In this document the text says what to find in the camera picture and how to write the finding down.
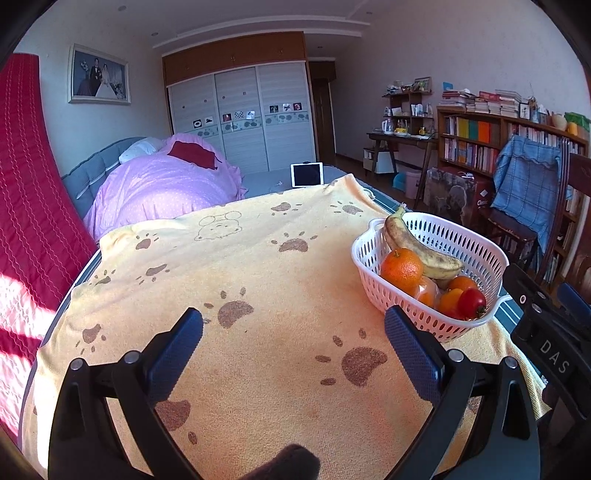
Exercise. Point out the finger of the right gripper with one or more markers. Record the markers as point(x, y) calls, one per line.
point(574, 304)

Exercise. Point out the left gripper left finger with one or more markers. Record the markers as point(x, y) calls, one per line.
point(143, 379)

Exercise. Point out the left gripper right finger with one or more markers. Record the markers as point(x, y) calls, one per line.
point(445, 379)

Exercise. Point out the yellowish orange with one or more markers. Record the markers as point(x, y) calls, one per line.
point(448, 303)

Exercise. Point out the red tomato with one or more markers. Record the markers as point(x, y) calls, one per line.
point(472, 304)

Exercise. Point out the mandarin with stem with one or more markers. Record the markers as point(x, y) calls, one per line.
point(404, 269)

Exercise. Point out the spotted ripe banana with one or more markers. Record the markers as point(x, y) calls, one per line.
point(437, 265)

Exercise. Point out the dark carved wooden chair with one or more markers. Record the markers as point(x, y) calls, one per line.
point(570, 217)

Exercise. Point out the far wooden chair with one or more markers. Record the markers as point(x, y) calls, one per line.
point(518, 242)

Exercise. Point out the white plastic basket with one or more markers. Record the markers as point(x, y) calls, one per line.
point(447, 250)

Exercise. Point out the blue plaid cloth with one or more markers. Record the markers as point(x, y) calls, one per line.
point(526, 180)

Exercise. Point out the yellow paw print towel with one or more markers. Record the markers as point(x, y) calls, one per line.
point(293, 351)

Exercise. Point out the dog picture bag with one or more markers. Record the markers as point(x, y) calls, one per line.
point(458, 195)

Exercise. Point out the red quilted bedspread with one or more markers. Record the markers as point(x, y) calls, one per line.
point(44, 244)

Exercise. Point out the wooden bookshelf with books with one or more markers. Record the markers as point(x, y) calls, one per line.
point(473, 129)

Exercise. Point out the pink purple duvet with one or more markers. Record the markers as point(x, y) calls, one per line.
point(159, 186)

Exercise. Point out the grey padded headboard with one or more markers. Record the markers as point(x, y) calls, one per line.
point(83, 182)

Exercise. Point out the grey mattress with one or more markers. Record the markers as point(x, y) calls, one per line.
point(270, 182)

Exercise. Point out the dark red pillow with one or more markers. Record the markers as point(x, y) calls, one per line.
point(196, 154)

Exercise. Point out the white pillow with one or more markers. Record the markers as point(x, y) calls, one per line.
point(143, 147)

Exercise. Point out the dark wooden desk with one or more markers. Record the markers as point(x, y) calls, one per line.
point(408, 120)

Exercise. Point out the white tablet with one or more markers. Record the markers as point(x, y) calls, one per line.
point(307, 174)

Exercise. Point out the white sliding wardrobe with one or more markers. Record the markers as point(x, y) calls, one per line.
point(247, 96)

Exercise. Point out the framed wedding photo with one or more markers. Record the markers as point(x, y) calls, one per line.
point(96, 77)

